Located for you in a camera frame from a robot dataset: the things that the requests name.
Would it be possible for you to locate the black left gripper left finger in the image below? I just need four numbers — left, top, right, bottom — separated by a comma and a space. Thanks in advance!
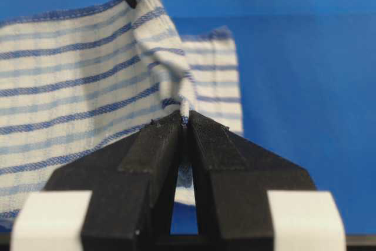
11, 111, 189, 251

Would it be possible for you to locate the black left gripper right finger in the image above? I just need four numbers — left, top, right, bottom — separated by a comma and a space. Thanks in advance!
187, 110, 347, 251

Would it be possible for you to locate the white blue-striped towel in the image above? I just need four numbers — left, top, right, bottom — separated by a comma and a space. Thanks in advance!
1, 0, 243, 227

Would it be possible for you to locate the blue table cloth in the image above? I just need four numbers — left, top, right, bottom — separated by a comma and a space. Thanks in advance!
1, 0, 375, 234

